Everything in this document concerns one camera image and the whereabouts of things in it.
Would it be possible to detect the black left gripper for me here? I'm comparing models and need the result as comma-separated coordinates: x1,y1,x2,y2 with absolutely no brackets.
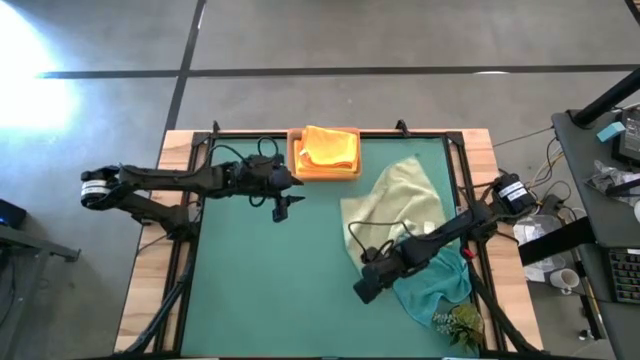
223,154,307,205

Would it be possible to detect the light orange microfiber towel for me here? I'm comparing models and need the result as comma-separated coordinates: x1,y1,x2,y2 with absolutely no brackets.
297,167,361,177

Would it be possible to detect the teal microfiber towel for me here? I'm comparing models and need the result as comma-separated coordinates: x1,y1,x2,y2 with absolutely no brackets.
392,243,474,329

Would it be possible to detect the light green microfiber towel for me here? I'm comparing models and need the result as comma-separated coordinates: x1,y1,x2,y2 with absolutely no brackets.
339,155,450,274

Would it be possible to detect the orange plastic bin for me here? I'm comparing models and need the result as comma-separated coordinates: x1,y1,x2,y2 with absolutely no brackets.
286,127,363,183

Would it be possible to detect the small artificial green plant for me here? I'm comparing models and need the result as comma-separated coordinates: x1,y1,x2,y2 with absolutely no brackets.
431,303,485,354

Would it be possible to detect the white plastic bag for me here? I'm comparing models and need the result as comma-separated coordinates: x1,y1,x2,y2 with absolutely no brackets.
512,219,556,284

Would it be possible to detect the black desk support bar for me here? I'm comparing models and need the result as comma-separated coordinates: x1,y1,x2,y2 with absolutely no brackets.
517,215,596,267

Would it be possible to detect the black power strip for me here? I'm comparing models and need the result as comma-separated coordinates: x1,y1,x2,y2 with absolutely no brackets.
538,193,566,217

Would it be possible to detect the white mug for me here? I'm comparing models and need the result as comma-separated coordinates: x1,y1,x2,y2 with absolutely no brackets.
549,268,580,291

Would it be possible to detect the dark grey side desk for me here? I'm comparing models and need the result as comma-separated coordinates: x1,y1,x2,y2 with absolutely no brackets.
551,107,640,360

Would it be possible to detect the clear plastic bag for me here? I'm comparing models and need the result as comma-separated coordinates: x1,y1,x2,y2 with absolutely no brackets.
584,159,640,207

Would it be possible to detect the black computer keyboard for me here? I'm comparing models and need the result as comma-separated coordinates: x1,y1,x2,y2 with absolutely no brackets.
608,247,640,305

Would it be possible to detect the black electronic device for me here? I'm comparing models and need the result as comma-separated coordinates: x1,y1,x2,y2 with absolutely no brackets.
612,106,640,166

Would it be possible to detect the grey metal stand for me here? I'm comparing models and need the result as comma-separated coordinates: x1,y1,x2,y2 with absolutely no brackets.
0,224,81,360

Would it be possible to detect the black box with blue light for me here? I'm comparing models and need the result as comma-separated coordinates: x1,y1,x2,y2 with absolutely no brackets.
0,198,29,231

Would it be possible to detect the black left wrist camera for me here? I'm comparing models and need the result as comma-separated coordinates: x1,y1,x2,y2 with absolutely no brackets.
271,196,292,224

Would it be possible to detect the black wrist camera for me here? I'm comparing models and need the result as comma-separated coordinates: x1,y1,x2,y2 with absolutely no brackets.
352,277,382,305
271,196,292,224

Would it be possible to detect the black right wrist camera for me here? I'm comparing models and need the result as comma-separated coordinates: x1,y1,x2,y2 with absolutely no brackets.
352,277,382,305

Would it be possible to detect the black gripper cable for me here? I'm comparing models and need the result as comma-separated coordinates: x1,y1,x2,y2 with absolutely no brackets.
207,135,281,166
347,219,417,261

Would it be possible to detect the black metal table frame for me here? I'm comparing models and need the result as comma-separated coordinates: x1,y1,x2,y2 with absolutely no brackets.
119,118,546,360

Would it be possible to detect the yellow cable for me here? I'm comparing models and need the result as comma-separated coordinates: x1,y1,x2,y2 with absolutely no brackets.
529,149,566,186

